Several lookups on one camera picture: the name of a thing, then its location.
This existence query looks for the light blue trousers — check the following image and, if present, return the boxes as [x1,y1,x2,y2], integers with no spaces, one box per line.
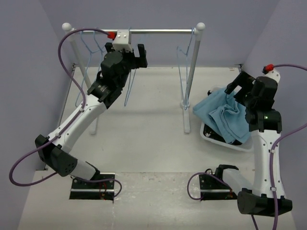
[193,87,250,144]

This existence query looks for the blue wire hanger holding trousers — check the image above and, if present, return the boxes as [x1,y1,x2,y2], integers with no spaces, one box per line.
[124,70,136,107]

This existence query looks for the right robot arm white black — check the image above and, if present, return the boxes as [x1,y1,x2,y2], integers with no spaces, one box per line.
[214,69,293,217]

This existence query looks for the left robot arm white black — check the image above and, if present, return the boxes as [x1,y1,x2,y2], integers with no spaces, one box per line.
[35,43,148,188]

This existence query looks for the silver clothes rack with white feet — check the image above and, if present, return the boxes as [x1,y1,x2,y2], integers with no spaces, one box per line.
[62,23,205,135]

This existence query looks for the white plastic basket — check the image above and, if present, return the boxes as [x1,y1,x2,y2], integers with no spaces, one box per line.
[200,86,253,152]

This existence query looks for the aluminium rail right table edge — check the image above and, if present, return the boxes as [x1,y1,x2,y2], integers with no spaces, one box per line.
[236,64,246,86]

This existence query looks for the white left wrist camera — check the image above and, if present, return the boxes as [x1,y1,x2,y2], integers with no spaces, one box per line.
[112,29,133,52]

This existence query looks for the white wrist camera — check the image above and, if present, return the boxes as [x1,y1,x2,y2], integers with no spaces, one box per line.
[112,29,133,52]
[264,69,281,84]

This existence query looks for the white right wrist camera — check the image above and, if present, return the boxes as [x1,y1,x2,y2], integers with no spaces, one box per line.
[264,69,281,84]

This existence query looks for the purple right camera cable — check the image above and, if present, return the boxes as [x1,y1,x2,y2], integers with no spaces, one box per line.
[187,63,307,230]

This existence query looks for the purple camera cable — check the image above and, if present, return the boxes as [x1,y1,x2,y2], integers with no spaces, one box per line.
[9,28,122,198]
[187,63,307,230]

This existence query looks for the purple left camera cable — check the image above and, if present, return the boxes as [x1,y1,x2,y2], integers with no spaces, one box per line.
[9,28,122,198]

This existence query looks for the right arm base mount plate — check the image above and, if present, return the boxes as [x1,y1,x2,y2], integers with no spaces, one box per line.
[199,174,237,201]

